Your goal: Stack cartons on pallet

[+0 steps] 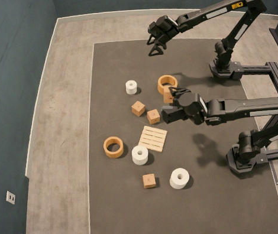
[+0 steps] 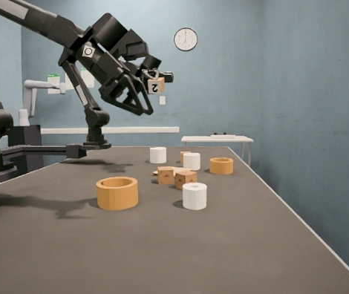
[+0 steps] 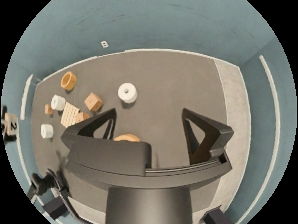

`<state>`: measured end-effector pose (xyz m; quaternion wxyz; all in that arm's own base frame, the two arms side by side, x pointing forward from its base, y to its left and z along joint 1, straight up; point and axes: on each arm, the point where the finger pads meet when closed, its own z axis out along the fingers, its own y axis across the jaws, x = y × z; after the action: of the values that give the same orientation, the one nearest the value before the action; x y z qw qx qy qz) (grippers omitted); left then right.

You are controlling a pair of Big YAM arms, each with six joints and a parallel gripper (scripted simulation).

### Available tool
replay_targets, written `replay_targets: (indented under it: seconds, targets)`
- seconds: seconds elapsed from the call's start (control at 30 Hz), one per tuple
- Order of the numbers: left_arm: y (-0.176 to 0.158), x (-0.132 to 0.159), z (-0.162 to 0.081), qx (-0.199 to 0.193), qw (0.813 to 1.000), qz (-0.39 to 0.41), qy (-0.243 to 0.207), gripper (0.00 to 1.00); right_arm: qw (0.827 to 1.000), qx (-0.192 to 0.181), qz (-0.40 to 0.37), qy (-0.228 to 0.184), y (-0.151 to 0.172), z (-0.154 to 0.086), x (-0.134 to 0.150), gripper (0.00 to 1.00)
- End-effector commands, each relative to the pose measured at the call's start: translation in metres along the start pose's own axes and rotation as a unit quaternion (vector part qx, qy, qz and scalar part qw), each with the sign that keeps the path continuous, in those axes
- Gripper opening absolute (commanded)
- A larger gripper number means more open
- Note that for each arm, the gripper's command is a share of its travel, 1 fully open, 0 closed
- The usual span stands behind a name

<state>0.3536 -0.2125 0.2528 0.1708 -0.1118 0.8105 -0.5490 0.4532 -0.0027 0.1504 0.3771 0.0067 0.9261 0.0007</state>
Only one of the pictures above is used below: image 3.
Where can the orange-brown open cup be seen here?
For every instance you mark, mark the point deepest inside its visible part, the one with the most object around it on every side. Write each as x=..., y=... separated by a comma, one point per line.
x=69, y=79

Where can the small square wooden pallet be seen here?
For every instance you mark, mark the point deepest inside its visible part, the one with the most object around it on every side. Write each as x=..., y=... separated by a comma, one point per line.
x=68, y=118

